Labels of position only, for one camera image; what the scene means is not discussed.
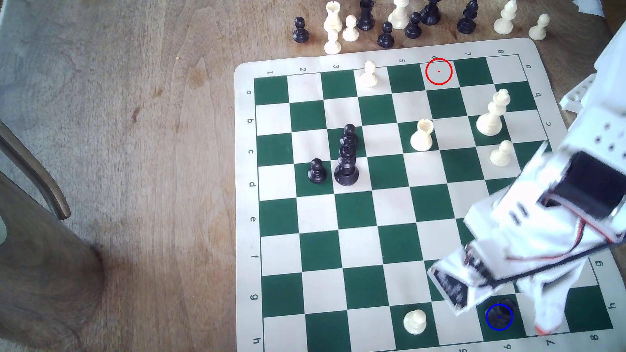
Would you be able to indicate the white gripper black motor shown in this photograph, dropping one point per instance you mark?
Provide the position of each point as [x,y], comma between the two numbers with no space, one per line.
[539,293]

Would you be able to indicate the white bishop right side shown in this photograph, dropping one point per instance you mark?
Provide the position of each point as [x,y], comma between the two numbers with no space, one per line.
[489,123]

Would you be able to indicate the white pawn chess piece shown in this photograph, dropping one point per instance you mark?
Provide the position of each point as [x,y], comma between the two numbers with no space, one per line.
[415,321]
[501,155]
[350,31]
[538,31]
[368,76]
[332,44]

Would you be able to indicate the tall white chess piece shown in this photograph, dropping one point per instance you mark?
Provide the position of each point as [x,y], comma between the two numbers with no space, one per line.
[399,18]

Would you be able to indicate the white rook chess piece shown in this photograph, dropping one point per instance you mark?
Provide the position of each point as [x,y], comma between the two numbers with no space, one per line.
[333,18]
[421,138]

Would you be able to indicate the tall black queen chess piece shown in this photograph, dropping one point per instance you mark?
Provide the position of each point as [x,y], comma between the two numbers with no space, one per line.
[346,172]

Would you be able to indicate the curved wooden chair armrest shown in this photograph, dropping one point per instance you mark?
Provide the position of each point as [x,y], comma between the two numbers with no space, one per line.
[39,181]

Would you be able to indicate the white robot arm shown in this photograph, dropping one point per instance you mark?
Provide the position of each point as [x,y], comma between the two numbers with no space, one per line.
[606,122]

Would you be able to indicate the green and white chessboard mat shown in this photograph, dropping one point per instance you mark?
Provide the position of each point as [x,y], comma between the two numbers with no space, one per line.
[391,244]

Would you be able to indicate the black pawn chess piece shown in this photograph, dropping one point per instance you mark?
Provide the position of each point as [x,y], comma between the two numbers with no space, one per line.
[300,32]
[386,37]
[413,29]
[317,172]
[349,133]

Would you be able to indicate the white bishop chess piece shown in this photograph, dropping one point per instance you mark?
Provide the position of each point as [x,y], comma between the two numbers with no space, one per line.
[503,23]

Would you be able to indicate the black rook chess piece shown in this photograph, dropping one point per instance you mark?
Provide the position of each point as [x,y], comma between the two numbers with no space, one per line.
[506,308]

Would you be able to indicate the white crumpled paper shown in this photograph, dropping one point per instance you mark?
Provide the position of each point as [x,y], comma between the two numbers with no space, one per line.
[588,6]

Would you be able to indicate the gripper mounted camera board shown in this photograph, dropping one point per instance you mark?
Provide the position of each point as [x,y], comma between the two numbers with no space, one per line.
[455,286]

